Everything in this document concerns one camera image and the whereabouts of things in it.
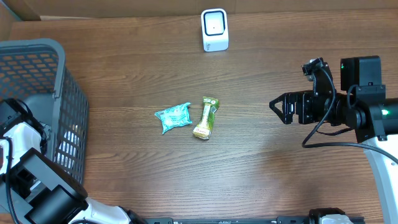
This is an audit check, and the yellow green snack packet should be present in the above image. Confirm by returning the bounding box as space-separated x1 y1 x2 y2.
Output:
193 96 220 140

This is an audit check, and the mint green wipes packet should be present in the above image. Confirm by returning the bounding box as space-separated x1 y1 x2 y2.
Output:
154 102 192 134

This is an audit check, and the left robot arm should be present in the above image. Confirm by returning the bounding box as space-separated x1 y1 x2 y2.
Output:
1 98 145 224

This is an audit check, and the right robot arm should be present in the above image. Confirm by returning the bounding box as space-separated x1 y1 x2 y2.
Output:
269 55 397 223

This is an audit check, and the white barcode scanner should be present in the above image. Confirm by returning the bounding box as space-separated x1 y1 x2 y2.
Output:
201 8 229 52

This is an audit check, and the white packet in basket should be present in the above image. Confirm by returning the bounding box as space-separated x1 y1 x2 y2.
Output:
55 124 80 174

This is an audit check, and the grey plastic mesh basket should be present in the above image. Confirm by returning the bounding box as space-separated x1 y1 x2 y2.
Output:
1 39 89 185

